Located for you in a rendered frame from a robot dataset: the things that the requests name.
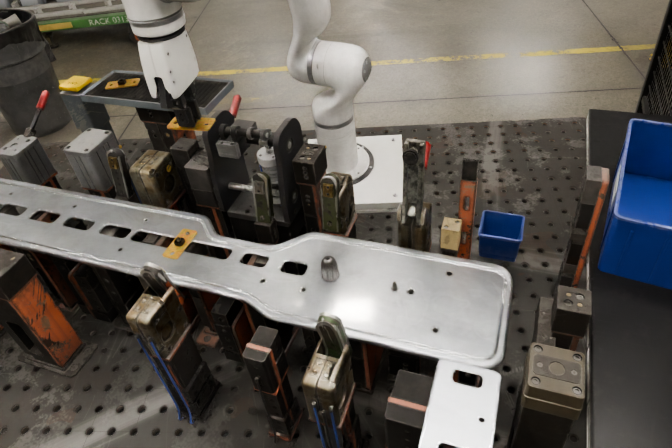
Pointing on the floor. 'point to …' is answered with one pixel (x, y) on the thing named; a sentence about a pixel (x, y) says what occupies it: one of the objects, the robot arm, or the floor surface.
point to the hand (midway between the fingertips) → (187, 112)
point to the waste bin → (28, 75)
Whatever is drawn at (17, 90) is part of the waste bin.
